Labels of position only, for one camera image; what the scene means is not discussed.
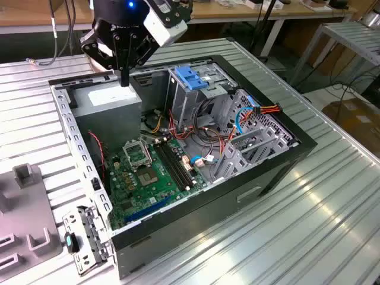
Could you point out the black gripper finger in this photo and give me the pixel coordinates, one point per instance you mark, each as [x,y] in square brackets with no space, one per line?
[145,50]
[98,44]

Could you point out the grey metal disk bay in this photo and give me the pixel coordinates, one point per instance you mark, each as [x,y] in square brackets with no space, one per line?
[237,163]

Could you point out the blue plastic drive latch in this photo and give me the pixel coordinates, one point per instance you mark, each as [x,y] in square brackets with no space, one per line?
[190,78]

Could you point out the grey metal drive cage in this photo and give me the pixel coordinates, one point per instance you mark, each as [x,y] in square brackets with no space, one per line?
[184,104]

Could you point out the grey power supply unit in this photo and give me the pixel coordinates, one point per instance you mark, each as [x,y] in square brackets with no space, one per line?
[107,124]

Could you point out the black RAM slot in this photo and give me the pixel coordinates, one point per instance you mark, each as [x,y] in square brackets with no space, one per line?
[179,163]
[171,163]
[175,163]
[166,163]

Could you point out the black stand pole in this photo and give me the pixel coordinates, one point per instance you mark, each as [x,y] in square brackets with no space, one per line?
[262,26]

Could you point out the cream board power connector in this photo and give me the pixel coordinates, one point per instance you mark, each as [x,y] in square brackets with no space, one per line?
[186,163]

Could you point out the CPU socket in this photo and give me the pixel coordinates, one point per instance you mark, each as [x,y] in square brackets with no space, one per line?
[146,178]

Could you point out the green motherboard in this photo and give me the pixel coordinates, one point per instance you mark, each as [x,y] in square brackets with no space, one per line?
[154,193]

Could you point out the blue expansion slot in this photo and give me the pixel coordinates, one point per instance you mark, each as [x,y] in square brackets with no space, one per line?
[148,209]

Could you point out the black PC case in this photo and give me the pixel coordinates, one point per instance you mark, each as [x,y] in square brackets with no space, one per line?
[193,219]

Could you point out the grey parts rack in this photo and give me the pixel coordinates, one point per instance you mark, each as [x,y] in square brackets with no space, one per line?
[26,213]

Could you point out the blue black latch tab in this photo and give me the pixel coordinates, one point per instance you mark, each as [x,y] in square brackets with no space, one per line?
[70,243]

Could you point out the brown cardboard box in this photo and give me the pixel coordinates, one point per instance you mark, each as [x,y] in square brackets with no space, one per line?
[353,127]

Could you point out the shiny silver cylinder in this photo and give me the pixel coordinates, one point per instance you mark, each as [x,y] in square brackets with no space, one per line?
[372,20]

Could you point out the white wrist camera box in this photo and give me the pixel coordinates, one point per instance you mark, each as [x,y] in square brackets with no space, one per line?
[163,31]

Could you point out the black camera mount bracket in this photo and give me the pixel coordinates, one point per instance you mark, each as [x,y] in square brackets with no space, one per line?
[181,12]

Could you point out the wooden desk white frame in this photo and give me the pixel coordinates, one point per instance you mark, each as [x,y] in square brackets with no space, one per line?
[225,12]

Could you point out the small black rail latch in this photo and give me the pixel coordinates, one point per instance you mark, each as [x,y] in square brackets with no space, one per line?
[95,184]

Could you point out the hinged metal slot bracket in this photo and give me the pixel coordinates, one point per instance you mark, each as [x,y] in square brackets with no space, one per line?
[89,234]

